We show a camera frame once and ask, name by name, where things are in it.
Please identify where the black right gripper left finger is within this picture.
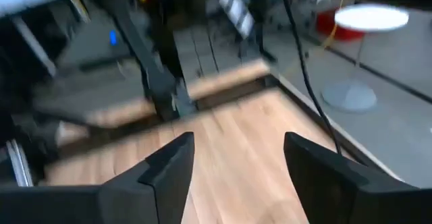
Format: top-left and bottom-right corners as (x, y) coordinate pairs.
(97, 131), (196, 224)

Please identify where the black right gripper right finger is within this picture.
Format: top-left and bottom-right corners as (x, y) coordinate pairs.
(283, 131), (409, 224)

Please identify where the black cord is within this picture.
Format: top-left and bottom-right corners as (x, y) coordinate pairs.
(280, 0), (342, 156)

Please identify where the red plastic bin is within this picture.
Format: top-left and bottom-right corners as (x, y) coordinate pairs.
(315, 8), (365, 43)

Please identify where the white striped card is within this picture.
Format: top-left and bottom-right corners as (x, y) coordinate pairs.
(218, 0), (257, 40)

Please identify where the yellow hanging cable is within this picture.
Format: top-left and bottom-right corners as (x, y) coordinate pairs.
(322, 0), (345, 48)

